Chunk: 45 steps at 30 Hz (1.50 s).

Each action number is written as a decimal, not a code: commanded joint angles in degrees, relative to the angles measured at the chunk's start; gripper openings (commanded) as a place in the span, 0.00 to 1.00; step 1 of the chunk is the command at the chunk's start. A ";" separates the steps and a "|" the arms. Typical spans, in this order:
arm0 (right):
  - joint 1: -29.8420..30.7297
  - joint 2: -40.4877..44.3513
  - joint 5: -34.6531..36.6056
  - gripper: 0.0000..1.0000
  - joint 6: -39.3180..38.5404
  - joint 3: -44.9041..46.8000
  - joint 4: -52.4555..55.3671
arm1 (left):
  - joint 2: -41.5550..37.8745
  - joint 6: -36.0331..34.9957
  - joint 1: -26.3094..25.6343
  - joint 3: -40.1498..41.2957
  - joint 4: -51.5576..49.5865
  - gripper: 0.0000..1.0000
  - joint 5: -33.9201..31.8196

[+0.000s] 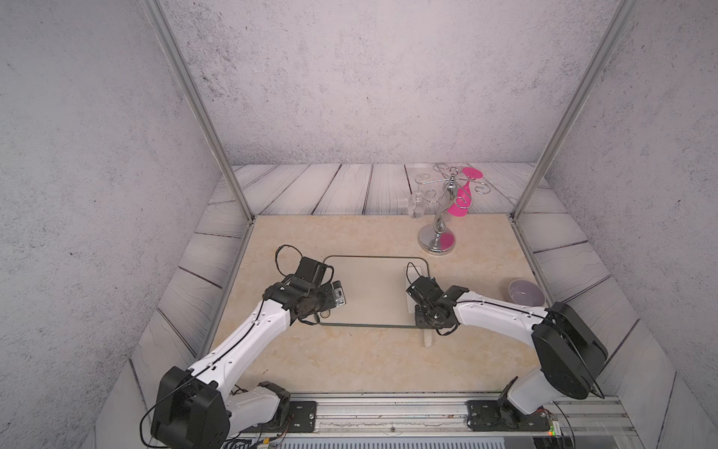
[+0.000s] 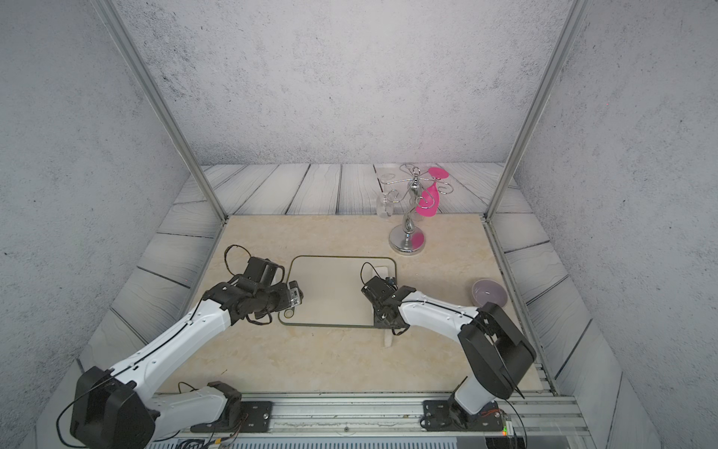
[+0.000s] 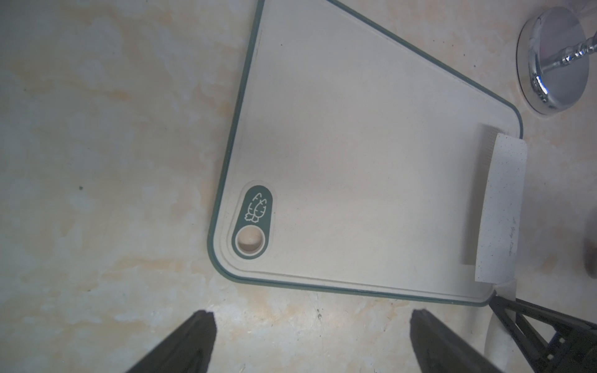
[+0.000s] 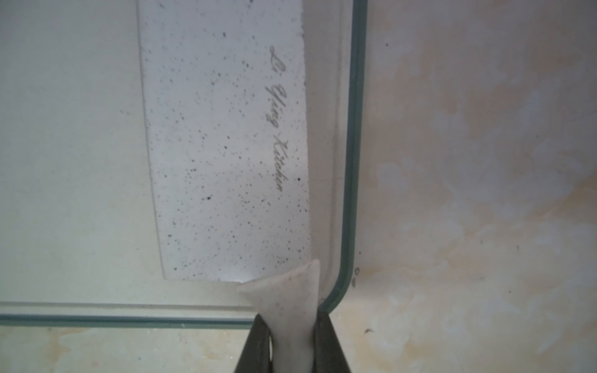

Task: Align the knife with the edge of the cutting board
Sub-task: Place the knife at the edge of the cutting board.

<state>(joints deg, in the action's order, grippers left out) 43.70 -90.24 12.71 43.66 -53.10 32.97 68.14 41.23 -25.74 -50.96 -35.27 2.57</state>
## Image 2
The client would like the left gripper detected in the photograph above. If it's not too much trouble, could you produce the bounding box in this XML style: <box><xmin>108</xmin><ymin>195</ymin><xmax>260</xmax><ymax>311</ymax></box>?
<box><xmin>255</xmin><ymin>279</ymin><xmax>307</xmax><ymax>319</ymax></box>

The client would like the glass cutting board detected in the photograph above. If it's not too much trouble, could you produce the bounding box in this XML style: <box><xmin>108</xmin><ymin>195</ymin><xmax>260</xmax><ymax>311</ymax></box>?
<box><xmin>279</xmin><ymin>256</ymin><xmax>398</xmax><ymax>329</ymax></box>

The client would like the white speckled ceramic knife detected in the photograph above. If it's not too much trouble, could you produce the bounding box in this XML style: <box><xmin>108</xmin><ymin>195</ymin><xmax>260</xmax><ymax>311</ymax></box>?
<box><xmin>378</xmin><ymin>266</ymin><xmax>394</xmax><ymax>348</ymax></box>

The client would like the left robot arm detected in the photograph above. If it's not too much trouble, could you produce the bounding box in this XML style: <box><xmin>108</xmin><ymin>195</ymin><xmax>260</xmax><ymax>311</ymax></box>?
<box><xmin>67</xmin><ymin>256</ymin><xmax>304</xmax><ymax>448</ymax></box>

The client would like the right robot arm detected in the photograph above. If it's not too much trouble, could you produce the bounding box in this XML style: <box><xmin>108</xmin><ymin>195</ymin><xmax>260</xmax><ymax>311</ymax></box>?
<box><xmin>361</xmin><ymin>276</ymin><xmax>537</xmax><ymax>421</ymax></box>

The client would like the chrome cup holder stand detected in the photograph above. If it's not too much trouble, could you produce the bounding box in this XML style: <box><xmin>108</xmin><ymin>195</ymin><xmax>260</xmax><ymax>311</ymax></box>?
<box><xmin>378</xmin><ymin>164</ymin><xmax>454</xmax><ymax>256</ymax></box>

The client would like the clear plastic cup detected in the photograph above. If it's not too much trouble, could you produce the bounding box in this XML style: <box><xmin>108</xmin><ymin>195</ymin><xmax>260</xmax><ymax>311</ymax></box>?
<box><xmin>376</xmin><ymin>193</ymin><xmax>394</xmax><ymax>219</ymax></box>

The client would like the pink plastic cup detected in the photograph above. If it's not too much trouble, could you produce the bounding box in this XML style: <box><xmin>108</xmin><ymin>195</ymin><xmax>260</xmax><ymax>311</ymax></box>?
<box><xmin>416</xmin><ymin>167</ymin><xmax>449</xmax><ymax>217</ymax></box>

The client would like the lilac round bowl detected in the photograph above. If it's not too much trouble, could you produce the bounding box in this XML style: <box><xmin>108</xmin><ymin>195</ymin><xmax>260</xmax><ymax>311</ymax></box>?
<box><xmin>471</xmin><ymin>279</ymin><xmax>509</xmax><ymax>308</ymax></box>

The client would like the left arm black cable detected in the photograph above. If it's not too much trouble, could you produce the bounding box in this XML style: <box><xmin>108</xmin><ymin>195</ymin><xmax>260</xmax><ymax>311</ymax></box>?
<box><xmin>223</xmin><ymin>243</ymin><xmax>254</xmax><ymax>276</ymax></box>

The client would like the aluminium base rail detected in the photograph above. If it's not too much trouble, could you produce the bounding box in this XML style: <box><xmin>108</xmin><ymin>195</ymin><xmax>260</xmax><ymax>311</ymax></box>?
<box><xmin>100</xmin><ymin>392</ymin><xmax>596</xmax><ymax>449</ymax></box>

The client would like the left aluminium frame post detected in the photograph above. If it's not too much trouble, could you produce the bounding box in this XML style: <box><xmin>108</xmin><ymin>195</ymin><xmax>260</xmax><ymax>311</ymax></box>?
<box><xmin>92</xmin><ymin>0</ymin><xmax>229</xmax><ymax>225</ymax></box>

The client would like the aluminium frame post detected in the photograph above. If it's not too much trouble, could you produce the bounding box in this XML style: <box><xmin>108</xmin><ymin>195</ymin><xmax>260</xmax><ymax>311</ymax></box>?
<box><xmin>92</xmin><ymin>0</ymin><xmax>229</xmax><ymax>225</ymax></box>
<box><xmin>484</xmin><ymin>0</ymin><xmax>591</xmax><ymax>223</ymax></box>

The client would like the right aluminium frame post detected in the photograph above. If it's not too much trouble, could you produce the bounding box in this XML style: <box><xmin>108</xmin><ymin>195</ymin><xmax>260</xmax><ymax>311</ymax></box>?
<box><xmin>484</xmin><ymin>0</ymin><xmax>591</xmax><ymax>223</ymax></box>

